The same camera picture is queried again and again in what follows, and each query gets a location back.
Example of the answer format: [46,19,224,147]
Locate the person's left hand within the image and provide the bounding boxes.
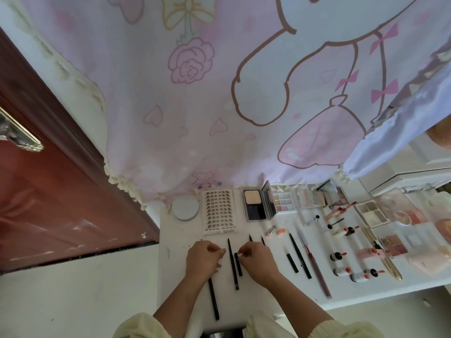
[185,240,226,284]

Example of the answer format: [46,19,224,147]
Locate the white square compact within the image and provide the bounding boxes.
[297,181,339,210]

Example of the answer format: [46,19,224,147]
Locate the terracotta pot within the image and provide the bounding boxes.
[426,116,451,148]

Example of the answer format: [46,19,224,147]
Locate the person's right forearm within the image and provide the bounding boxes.
[271,278,385,338]

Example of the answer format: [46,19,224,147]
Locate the clear eyeshadow palette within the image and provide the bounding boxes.
[272,191,297,213]

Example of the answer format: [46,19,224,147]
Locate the white false eyelash tray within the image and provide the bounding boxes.
[202,188,238,234]

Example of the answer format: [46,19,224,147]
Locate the tan eyeshadow palette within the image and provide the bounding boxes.
[354,190,417,228]

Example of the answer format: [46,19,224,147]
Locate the person's left forearm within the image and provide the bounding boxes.
[113,277,212,338]

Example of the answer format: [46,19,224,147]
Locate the round silver compact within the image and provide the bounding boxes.
[171,195,201,222]

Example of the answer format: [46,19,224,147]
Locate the pink blush pan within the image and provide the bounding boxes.
[409,209,429,225]

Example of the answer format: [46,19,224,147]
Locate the reddish brown door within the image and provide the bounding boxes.
[0,28,159,275]

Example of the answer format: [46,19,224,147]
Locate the white shelf unit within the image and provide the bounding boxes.
[359,130,451,196]

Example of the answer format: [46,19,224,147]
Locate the pink cartoon print cloth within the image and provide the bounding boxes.
[14,0,451,205]

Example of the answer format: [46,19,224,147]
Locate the silver door handle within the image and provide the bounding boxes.
[0,109,43,154]

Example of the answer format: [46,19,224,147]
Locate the person's dark trousers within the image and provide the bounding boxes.
[201,327,244,338]

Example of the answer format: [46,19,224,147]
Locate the pink foundation tube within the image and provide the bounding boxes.
[407,246,451,277]

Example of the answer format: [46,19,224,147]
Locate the lavender rectangular palette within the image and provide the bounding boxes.
[243,181,277,223]

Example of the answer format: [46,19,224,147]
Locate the small brown quad eyeshadow palette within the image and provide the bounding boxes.
[382,233,410,257]

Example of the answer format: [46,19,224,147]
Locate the white table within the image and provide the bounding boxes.
[156,176,451,330]

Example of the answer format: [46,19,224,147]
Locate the small white bow-handle drawer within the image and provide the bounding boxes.
[370,167,451,196]

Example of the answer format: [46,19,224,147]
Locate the pink cushion compact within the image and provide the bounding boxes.
[433,218,451,244]

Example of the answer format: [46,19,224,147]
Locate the person's right hand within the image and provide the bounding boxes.
[236,240,283,289]

